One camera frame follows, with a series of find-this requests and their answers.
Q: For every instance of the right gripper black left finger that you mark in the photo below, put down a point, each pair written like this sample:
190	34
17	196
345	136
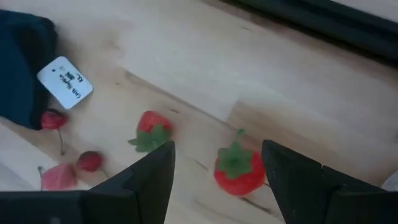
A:
140	193

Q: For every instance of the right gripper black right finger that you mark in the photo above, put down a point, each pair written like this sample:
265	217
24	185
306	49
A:
311	196

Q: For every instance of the red toy cherry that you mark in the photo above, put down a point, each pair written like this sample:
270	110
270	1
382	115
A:
53	119
90	161

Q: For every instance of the red toy strawberry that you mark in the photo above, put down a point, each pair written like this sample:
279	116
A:
152	127
239	177

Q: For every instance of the small pink toy fruit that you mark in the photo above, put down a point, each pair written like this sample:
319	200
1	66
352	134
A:
59	178

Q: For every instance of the white paper tag, short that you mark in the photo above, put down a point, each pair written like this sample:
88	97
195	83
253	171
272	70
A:
63	82

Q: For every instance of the dark blue folded cloth napkin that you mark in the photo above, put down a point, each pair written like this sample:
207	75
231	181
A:
15	77

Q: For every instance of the black table edge rail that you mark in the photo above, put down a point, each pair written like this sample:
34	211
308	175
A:
342	28

